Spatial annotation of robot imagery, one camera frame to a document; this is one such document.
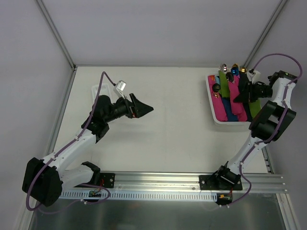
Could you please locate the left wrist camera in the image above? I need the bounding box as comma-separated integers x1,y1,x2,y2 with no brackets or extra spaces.
113,80,126,99

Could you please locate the green napkin roll right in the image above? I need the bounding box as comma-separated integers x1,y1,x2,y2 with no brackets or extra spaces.
248,100,261,118

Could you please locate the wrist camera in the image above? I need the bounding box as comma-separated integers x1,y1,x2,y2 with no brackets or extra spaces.
113,80,126,99
247,69,261,84

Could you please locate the black napkin roll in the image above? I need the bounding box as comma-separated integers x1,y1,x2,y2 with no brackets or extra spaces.
242,103,253,122

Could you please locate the magenta napkin roll middle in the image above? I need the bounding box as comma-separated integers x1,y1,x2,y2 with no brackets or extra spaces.
237,104,248,122

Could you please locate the magenta napkin roll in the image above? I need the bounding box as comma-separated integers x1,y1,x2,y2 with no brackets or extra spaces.
208,75,228,122
237,104,248,122

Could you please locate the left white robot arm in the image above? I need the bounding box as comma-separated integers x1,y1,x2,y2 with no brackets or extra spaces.
22,93,154,211

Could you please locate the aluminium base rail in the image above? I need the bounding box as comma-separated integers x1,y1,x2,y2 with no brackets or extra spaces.
28,167,288,192

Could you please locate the black spoon in roll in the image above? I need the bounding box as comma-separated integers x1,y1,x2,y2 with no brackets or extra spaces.
212,83,221,93

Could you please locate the magenta napkin roll left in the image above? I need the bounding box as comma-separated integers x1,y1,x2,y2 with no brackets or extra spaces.
208,75,228,122

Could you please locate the black spoon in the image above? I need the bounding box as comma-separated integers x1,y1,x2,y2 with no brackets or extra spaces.
225,72,234,83
212,83,221,93

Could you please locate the white perforated cutlery basket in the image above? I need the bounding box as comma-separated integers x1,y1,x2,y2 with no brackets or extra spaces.
91,83,112,101

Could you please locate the magenta paper napkin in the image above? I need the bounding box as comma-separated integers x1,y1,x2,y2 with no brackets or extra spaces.
228,81,244,115

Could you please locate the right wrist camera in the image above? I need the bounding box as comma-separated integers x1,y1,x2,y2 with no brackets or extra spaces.
247,69,261,84

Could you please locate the white slotted cable duct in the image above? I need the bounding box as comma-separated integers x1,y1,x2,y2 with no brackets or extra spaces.
60,189,218,202

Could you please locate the blue napkin roll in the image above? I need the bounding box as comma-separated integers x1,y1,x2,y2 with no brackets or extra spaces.
221,97,238,122

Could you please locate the gold spoon in roll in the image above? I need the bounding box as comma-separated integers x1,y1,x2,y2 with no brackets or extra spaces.
239,67,247,73

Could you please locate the white tray of rolls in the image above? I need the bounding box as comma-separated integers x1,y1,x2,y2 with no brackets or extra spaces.
206,72,249,126

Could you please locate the black mount plate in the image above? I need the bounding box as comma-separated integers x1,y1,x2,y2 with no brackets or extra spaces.
96,172,116,188
199,174,243,191

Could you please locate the right black mount plate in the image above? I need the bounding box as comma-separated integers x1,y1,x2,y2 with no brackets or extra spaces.
199,174,243,191

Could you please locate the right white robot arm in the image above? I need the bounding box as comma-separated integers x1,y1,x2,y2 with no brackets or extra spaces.
205,70,298,190

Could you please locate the silver spoon in roll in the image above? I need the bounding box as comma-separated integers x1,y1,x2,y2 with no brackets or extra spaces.
219,63,227,73

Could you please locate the left black mount plate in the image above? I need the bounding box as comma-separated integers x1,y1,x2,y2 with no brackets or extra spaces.
96,172,116,188

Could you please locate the blue spoon in roll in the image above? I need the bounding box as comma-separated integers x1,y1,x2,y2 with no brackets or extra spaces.
231,63,239,76

